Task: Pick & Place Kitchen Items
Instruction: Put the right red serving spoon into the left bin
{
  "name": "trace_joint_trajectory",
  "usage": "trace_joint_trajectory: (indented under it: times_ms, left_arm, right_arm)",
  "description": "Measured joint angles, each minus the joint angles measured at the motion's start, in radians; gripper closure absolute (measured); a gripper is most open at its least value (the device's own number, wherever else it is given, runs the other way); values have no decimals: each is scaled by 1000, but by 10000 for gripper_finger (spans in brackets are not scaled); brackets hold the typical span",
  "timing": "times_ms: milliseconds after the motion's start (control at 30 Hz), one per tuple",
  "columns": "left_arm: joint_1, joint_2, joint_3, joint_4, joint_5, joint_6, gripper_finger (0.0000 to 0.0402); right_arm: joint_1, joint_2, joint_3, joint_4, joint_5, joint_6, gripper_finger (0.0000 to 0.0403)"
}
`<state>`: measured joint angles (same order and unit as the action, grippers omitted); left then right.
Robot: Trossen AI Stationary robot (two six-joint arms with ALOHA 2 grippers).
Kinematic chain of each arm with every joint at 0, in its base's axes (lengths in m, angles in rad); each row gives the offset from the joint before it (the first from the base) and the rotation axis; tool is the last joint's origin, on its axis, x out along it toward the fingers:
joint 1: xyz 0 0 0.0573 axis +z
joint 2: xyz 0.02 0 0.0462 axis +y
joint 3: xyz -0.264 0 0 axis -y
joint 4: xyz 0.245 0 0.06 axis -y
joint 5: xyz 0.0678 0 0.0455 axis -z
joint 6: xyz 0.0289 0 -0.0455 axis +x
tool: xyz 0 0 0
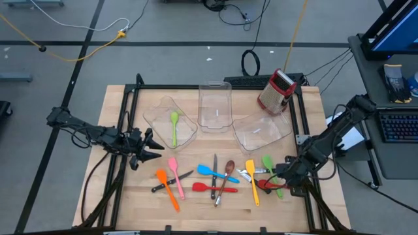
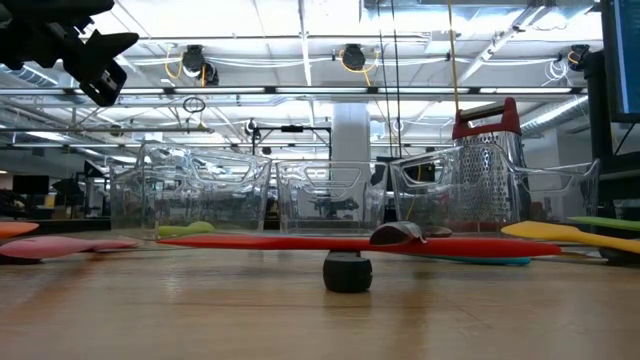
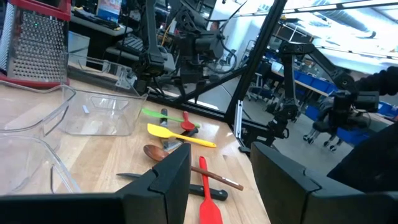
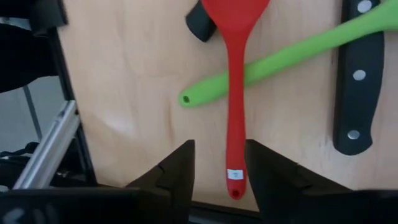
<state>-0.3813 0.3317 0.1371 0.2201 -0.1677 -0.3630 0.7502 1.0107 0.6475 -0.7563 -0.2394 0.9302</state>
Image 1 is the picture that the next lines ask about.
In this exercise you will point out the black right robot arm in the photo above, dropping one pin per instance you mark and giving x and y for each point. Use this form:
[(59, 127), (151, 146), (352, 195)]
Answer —
[(336, 130)]

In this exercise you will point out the red silicone spoon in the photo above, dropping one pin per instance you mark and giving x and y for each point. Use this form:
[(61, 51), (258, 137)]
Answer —
[(263, 184)]

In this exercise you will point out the red steel box grater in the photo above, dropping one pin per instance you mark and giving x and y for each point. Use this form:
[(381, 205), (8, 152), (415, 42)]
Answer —
[(274, 94)]

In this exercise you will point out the green silicone spatula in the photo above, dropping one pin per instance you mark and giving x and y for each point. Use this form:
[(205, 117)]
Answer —
[(267, 161)]

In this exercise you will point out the white blue container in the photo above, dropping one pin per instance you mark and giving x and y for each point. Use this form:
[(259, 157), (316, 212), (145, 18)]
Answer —
[(414, 85)]

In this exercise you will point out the blue silicone spatula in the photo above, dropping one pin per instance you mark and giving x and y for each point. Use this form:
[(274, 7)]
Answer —
[(205, 170)]

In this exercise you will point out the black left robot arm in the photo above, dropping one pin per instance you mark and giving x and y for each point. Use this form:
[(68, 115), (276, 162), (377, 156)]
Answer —
[(88, 129)]

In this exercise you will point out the yellow silicone spatula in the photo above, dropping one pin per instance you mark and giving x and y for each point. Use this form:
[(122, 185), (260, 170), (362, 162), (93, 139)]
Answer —
[(250, 166)]

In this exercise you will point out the red silicone spatula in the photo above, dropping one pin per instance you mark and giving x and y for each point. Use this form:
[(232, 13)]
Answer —
[(199, 187)]

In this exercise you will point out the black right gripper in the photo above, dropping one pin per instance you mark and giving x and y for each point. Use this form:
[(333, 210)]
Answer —
[(300, 169)]

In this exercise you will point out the grey cart base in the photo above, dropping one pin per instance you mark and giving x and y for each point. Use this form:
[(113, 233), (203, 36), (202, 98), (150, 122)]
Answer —
[(16, 77)]

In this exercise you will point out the brown wooden spoon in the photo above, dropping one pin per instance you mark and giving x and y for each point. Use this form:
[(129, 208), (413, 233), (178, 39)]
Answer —
[(229, 167)]

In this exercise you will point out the grey computer desk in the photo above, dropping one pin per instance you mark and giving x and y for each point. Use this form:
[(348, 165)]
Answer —
[(365, 81)]

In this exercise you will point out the light green silicone spoon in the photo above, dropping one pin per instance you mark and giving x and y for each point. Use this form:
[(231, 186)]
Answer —
[(174, 117)]

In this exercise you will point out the black floor disc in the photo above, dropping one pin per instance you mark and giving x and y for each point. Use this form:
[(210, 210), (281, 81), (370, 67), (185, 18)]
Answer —
[(42, 49)]

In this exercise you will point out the black aluminium table frame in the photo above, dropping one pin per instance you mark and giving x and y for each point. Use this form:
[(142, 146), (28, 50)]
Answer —
[(170, 87)]

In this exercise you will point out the grey work glove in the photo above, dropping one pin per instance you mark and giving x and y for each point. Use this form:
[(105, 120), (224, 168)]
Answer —
[(393, 81)]

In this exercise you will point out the clear plastic bin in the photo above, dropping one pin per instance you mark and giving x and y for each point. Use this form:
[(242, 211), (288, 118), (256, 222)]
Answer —
[(156, 124), (261, 130), (214, 98)]

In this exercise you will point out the pink silicone spatula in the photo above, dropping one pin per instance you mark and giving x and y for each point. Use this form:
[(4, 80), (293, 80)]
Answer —
[(173, 164)]

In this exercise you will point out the orange silicone spatula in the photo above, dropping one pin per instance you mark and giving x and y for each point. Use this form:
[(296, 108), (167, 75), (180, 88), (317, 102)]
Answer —
[(161, 176)]

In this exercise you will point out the black caster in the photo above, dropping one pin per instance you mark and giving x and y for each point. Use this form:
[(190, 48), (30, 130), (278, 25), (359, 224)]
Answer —
[(5, 109)]

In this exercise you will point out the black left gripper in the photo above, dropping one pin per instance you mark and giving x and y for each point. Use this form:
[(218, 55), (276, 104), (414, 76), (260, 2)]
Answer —
[(135, 145)]

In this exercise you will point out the black computer monitor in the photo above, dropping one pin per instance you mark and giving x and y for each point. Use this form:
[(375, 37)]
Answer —
[(398, 36)]

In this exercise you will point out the black backlit keyboard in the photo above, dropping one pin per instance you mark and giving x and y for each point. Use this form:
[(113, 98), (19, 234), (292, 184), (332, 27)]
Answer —
[(398, 127)]

